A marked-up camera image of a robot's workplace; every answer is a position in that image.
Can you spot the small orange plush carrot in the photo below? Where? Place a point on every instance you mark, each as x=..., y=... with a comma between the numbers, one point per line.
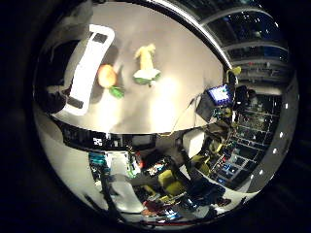
x=107, y=76

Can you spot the dark storage shelving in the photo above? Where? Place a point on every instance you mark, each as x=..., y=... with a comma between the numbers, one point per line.
x=252, y=139

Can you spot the yellow-green chair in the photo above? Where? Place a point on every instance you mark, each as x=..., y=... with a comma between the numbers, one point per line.
x=171, y=184

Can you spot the plush corn cob toy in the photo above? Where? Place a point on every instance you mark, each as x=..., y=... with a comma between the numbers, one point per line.
x=145, y=61

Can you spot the white plastic container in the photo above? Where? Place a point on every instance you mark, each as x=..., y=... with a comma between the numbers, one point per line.
x=86, y=71

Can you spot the open black laptop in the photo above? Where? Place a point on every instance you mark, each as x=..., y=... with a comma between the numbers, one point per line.
x=220, y=94

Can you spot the white box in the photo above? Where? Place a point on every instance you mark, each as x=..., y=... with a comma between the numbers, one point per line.
x=194, y=142

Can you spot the dark monitor screen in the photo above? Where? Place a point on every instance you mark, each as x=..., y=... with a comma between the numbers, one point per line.
x=142, y=142

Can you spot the small yellow object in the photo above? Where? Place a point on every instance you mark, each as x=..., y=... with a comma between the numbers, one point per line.
x=234, y=70

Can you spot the person in dark clothes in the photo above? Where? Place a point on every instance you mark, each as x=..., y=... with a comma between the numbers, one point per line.
x=207, y=194

